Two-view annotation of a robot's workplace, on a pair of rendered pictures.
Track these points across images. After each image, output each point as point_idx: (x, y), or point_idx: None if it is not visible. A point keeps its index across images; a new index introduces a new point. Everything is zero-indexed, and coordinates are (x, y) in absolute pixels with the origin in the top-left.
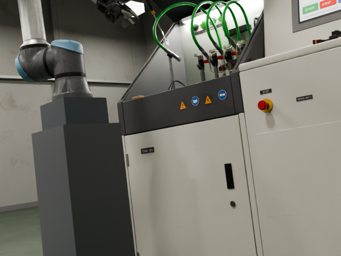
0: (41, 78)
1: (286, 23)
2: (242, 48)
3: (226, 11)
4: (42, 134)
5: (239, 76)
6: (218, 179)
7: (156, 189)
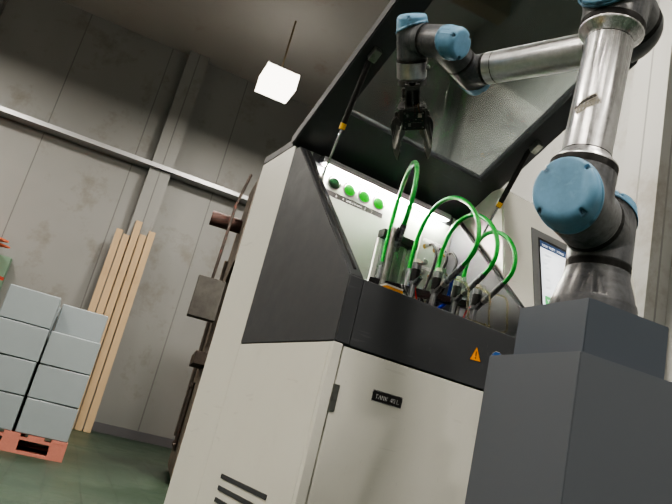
0: (583, 238)
1: (529, 302)
2: (480, 297)
3: (386, 200)
4: (622, 374)
5: None
6: None
7: (378, 481)
